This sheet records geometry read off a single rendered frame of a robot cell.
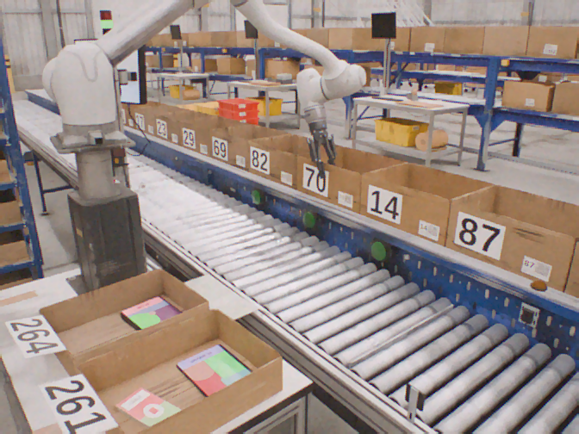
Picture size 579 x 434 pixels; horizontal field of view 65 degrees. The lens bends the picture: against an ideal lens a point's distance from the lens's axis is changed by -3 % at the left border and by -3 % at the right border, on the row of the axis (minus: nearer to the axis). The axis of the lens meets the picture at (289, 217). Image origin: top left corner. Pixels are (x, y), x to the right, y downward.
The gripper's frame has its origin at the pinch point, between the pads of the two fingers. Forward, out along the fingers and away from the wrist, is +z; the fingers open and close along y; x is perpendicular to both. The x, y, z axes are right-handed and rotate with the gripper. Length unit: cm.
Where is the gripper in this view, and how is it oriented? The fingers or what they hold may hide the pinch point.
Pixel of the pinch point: (326, 170)
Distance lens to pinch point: 196.2
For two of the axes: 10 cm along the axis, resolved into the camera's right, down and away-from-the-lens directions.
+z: 2.1, 9.7, 0.8
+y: -7.9, 2.2, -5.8
